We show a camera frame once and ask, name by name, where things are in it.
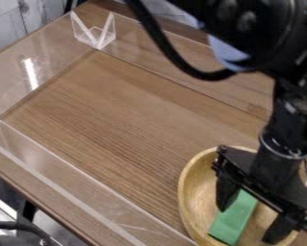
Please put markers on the green rectangular block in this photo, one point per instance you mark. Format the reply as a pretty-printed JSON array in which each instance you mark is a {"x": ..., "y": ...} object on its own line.
[{"x": 229, "y": 223}]

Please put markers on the brown wooden bowl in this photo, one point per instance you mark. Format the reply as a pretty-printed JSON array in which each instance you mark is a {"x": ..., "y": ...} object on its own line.
[{"x": 197, "y": 208}]

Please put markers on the clear acrylic tray walls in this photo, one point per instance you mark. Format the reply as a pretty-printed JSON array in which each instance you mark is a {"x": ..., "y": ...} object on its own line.
[{"x": 101, "y": 124}]

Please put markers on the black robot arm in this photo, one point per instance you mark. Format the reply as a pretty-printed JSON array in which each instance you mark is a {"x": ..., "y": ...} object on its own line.
[{"x": 267, "y": 30}]

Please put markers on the clear acrylic corner bracket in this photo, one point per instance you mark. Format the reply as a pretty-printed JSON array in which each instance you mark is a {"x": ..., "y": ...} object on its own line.
[{"x": 94, "y": 37}]

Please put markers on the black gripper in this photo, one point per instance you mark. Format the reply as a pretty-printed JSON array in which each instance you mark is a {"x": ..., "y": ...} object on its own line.
[{"x": 268, "y": 175}]

